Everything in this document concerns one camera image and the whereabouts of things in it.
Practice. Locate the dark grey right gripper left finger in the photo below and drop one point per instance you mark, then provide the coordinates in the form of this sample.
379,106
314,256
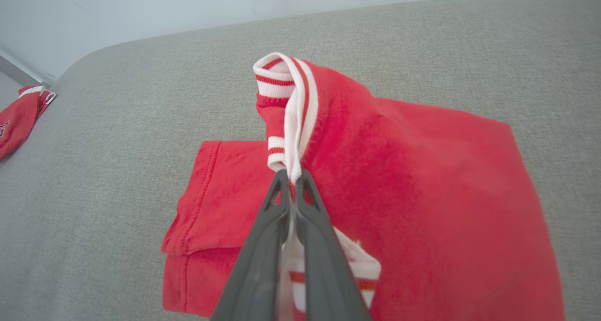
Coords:
258,274

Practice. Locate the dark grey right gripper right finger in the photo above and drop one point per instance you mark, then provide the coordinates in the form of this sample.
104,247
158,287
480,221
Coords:
324,274

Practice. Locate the red Bulls 23 jersey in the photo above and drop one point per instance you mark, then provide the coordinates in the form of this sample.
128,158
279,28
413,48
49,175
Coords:
422,194

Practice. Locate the red white-striped Bulls shorts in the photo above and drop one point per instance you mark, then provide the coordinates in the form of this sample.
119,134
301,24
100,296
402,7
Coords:
19,119

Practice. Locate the wall baseboard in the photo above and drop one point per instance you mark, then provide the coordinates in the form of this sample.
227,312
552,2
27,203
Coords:
19,70

